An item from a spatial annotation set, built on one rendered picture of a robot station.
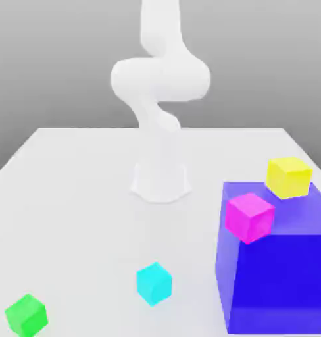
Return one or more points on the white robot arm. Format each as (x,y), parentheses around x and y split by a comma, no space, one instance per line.
(160,79)

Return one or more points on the small magenta cube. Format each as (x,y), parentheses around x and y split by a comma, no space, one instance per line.
(248,218)

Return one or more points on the small cyan cube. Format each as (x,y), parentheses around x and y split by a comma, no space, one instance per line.
(154,284)

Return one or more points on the small yellow cube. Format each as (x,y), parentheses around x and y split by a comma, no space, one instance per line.
(288,177)

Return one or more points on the small green cube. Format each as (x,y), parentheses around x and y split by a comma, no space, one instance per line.
(26,316)

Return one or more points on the large blue box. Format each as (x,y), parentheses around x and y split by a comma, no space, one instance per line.
(281,276)

